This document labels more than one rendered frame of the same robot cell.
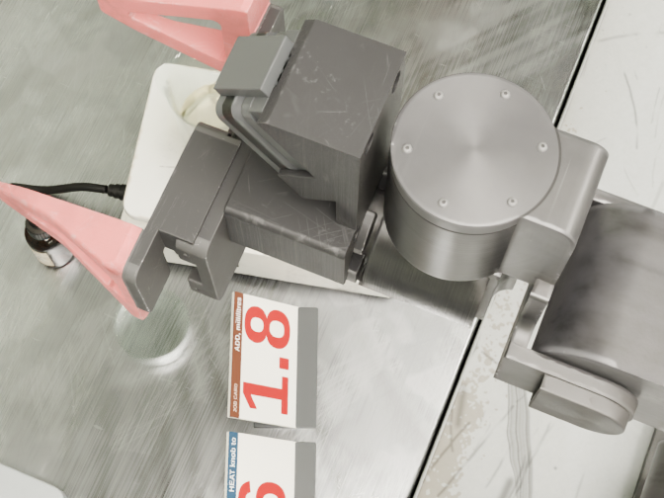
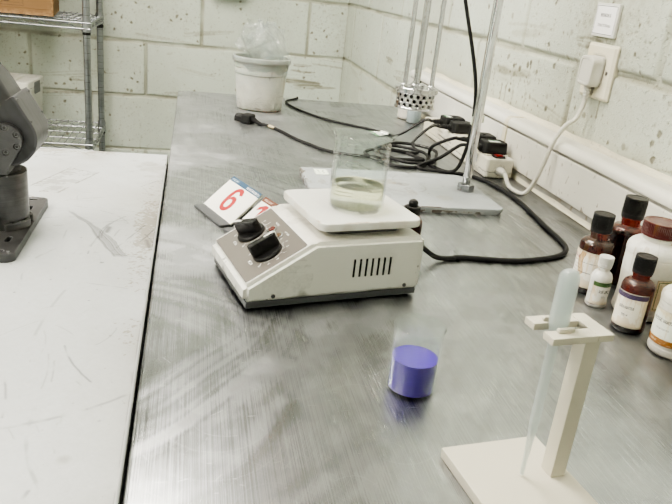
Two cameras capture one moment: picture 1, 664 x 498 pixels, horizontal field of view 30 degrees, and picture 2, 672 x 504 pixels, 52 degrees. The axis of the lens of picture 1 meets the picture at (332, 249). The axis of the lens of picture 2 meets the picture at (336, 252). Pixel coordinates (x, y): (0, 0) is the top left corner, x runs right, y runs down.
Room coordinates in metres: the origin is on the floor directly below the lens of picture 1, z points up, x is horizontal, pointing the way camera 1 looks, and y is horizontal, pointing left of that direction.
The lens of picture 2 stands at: (0.95, -0.34, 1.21)
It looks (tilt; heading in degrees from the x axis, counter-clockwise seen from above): 21 degrees down; 146
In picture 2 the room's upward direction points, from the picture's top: 6 degrees clockwise
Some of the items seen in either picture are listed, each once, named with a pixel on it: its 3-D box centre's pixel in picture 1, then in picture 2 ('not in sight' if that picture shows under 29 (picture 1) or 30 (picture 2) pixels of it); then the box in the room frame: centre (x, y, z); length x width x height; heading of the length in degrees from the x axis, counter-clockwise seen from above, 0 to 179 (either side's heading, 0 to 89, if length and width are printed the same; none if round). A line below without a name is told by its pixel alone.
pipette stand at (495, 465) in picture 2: not in sight; (535, 407); (0.70, 0.00, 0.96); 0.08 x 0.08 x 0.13; 77
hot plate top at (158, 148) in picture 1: (222, 151); (350, 207); (0.35, 0.08, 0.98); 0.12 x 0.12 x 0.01; 82
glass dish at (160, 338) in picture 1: (153, 326); not in sight; (0.24, 0.13, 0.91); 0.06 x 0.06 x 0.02
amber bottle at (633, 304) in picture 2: not in sight; (636, 292); (0.56, 0.31, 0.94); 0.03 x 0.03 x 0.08
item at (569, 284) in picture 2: not in sight; (566, 304); (0.70, 0.00, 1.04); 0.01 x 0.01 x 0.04; 77
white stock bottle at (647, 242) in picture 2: not in sight; (650, 267); (0.54, 0.36, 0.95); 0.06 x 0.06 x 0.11
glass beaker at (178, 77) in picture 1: (214, 111); (361, 172); (0.36, 0.08, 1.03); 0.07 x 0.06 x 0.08; 81
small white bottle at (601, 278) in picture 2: not in sight; (600, 280); (0.51, 0.32, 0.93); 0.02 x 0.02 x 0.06
